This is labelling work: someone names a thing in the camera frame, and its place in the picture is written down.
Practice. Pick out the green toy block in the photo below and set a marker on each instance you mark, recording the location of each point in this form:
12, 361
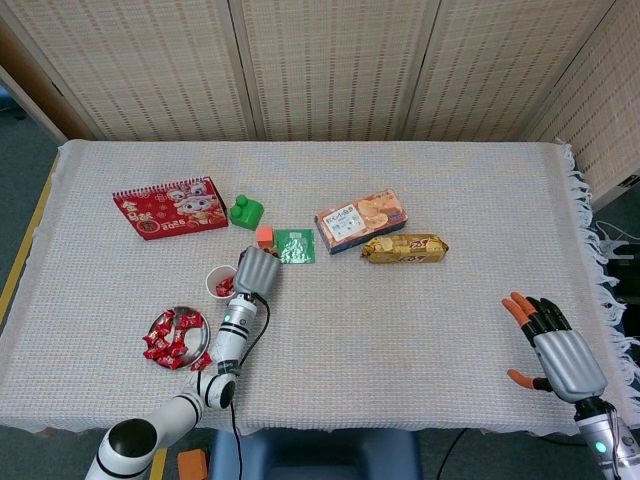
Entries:
247, 215

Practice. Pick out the blue background object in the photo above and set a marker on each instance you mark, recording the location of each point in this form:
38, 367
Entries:
4, 100

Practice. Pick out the white waffle tablecloth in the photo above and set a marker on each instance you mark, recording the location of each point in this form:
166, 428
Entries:
375, 325

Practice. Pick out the round metal plate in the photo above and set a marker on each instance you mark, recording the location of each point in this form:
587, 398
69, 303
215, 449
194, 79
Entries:
197, 340

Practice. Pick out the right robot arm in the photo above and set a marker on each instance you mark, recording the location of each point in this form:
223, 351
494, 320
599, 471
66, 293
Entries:
592, 432

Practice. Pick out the woven bamboo screen panel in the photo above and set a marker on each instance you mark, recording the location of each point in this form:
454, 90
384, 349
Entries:
500, 65
140, 65
30, 80
610, 100
340, 65

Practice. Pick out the orange blue biscuit box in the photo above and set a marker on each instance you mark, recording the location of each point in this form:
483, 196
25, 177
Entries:
360, 220

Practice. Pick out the white paper cup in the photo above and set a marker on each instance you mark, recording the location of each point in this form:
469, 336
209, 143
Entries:
215, 277

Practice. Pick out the orange floor block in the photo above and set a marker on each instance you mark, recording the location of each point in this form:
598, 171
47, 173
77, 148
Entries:
192, 465

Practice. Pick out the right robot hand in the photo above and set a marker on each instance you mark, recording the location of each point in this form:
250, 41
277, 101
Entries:
570, 367

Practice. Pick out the orange cube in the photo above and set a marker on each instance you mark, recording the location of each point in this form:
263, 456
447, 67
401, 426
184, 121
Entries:
265, 237

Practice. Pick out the blue cushioned chair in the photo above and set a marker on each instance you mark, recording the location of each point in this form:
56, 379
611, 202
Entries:
320, 457

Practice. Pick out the red desk calendar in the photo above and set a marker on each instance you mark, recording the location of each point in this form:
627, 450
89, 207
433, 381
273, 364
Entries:
170, 215

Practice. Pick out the golden biscuit packet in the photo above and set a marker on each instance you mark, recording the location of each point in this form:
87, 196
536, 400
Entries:
405, 250

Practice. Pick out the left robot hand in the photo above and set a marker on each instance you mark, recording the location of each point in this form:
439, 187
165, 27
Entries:
257, 272

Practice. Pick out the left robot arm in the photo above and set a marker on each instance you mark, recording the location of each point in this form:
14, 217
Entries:
232, 330

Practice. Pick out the green foil sachet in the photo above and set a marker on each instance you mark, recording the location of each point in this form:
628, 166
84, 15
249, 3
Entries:
297, 247

